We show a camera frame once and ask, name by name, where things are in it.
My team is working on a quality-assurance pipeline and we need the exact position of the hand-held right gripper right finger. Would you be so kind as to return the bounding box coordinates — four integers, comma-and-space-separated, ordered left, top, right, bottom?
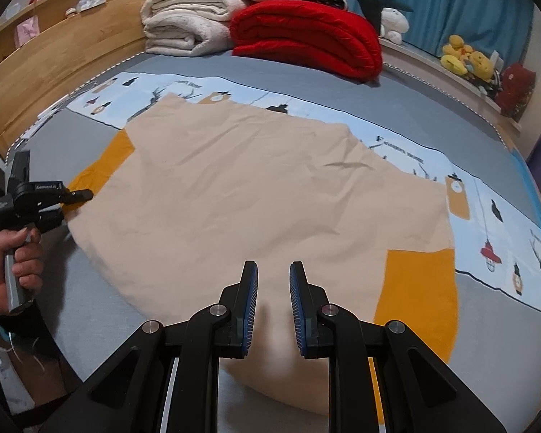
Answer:
289, 261, 508, 433

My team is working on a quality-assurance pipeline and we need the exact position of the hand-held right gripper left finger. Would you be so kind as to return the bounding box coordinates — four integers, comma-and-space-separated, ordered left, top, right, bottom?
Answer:
38, 260, 259, 433

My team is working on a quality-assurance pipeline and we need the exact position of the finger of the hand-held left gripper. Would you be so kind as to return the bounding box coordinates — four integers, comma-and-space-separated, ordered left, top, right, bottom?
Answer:
61, 189, 94, 206

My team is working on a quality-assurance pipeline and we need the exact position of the large beige garment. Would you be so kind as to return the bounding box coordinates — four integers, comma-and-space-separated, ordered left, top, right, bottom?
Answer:
65, 94, 455, 416

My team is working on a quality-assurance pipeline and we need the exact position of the person's left hand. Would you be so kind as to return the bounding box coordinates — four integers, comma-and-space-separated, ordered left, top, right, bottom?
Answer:
0, 227, 44, 317

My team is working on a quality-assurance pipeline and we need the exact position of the wooden headboard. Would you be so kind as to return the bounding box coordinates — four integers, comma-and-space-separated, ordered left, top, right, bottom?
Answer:
0, 0, 177, 159

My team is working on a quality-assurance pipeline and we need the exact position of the pink pouch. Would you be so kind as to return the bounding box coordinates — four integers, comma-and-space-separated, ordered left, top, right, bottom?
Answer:
17, 16, 41, 48

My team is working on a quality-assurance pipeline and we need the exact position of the folded cream fleece blanket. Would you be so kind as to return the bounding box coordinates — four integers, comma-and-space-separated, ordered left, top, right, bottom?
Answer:
141, 0, 250, 58

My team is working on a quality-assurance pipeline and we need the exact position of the grey printed bed sheet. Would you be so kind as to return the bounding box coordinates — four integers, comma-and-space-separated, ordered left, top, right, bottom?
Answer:
6, 38, 541, 433

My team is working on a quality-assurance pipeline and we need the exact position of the folded red blanket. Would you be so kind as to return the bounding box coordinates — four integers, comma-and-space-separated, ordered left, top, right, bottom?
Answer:
229, 0, 384, 83

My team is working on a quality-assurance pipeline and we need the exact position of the beige bedside ledge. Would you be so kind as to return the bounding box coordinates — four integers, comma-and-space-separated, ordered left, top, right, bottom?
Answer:
379, 38, 524, 134

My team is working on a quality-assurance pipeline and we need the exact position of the purple box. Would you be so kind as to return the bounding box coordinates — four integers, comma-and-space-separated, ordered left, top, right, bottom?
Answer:
525, 134, 541, 196

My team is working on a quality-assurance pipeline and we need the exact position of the yellow plush toy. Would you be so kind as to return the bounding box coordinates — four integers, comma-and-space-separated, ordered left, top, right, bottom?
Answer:
441, 35, 472, 75
466, 49, 497, 80

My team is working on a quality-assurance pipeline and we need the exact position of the white plush toy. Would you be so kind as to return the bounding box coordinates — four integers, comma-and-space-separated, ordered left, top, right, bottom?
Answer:
379, 6, 410, 45

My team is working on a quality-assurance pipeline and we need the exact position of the dark red plush bag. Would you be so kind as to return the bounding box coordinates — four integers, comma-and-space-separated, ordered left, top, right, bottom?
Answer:
496, 63, 537, 119

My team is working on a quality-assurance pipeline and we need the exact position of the blue curtain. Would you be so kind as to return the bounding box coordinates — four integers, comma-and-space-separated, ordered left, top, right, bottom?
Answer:
336, 0, 535, 67

